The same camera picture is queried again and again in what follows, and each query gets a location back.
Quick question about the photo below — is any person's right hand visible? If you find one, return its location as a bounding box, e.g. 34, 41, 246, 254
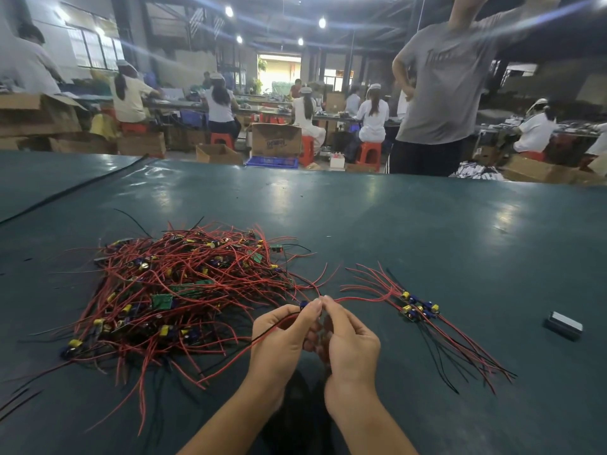
317, 295, 383, 415

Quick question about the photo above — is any person's left hand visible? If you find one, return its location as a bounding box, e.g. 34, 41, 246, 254
247, 298, 324, 402

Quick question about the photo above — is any pile of red-wired boards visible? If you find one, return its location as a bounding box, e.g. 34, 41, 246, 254
0, 217, 328, 437

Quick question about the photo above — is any person's right forearm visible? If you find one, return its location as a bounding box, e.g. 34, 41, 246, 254
327, 391, 419, 455

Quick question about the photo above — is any dark green table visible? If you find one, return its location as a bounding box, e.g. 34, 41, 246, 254
0, 151, 607, 455

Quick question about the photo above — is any blue plastic crate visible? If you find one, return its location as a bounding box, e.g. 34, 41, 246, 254
245, 156, 301, 169

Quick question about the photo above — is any small black grey block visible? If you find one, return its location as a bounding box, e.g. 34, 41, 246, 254
543, 312, 584, 341

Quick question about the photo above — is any heap of black white items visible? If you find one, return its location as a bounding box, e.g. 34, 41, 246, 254
450, 162, 504, 182

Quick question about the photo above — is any yellow sack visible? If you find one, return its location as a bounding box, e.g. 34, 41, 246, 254
91, 113, 121, 140

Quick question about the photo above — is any large open cardboard box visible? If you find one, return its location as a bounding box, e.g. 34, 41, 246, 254
0, 92, 85, 138

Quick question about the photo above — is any grid window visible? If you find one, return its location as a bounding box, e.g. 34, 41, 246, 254
64, 4, 125, 72

